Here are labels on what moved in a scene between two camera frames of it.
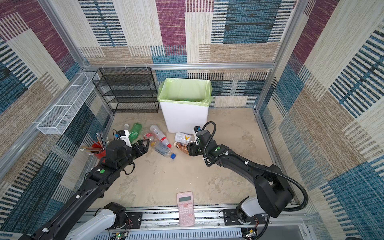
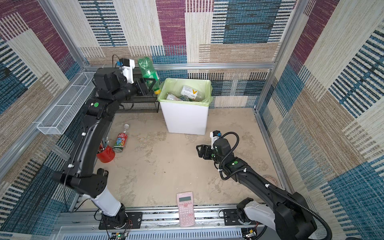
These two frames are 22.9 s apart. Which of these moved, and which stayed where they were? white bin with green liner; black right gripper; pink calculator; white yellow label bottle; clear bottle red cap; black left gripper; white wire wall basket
Moved: white yellow label bottle; black left gripper; black right gripper; clear bottle red cap
Stayed: white bin with green liner; pink calculator; white wire wall basket
